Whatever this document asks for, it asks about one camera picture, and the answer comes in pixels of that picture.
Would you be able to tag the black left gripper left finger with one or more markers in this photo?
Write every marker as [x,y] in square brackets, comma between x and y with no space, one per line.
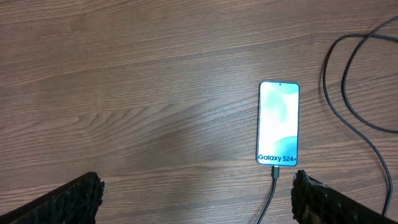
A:
[74,202]

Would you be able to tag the Galaxy smartphone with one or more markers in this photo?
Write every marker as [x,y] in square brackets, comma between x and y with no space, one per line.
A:
[278,124]

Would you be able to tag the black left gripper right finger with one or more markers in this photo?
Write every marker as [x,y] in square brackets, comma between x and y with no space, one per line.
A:
[316,203]

